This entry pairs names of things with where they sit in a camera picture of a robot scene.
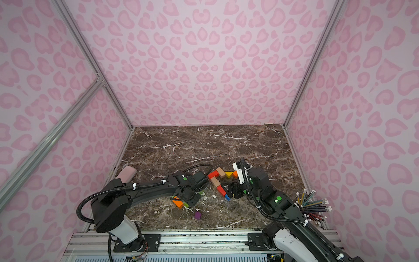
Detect tan block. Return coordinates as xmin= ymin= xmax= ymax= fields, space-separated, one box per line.
xmin=216 ymin=167 xmax=226 ymax=179
xmin=210 ymin=177 xmax=220 ymax=188

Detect red block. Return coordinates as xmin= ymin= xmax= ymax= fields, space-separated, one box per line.
xmin=217 ymin=185 xmax=227 ymax=197
xmin=207 ymin=170 xmax=219 ymax=180

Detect yellow triangle block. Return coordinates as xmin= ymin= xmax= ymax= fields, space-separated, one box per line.
xmin=225 ymin=171 xmax=233 ymax=178

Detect purple small block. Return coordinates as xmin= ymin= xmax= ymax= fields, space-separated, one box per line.
xmin=194 ymin=211 xmax=202 ymax=220

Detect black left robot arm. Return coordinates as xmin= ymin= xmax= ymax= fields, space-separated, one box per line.
xmin=76 ymin=164 xmax=213 ymax=245

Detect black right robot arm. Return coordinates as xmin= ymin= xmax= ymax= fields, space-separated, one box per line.
xmin=232 ymin=158 xmax=363 ymax=262

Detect bundle of coloured pencils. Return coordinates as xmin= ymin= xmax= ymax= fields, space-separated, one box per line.
xmin=294 ymin=189 xmax=332 ymax=224

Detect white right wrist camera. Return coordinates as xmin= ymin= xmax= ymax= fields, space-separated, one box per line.
xmin=232 ymin=162 xmax=246 ymax=184

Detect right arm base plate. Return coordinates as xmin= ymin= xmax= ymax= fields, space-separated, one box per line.
xmin=245 ymin=232 xmax=282 ymax=252

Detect aluminium front rail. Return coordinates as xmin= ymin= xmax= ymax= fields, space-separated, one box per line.
xmin=61 ymin=229 xmax=343 ymax=262

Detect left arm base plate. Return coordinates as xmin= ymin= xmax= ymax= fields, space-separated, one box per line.
xmin=113 ymin=234 xmax=161 ymax=253

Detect aluminium diagonal frame bar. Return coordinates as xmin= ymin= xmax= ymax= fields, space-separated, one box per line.
xmin=1 ymin=77 xmax=103 ymax=211

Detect right corner frame post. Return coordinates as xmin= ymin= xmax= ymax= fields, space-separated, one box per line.
xmin=283 ymin=0 xmax=348 ymax=129

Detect corner frame post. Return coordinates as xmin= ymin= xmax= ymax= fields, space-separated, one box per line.
xmin=51 ymin=0 xmax=134 ymax=131
xmin=283 ymin=0 xmax=348 ymax=129

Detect left corner frame post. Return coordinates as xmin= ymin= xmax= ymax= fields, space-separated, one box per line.
xmin=51 ymin=0 xmax=134 ymax=131

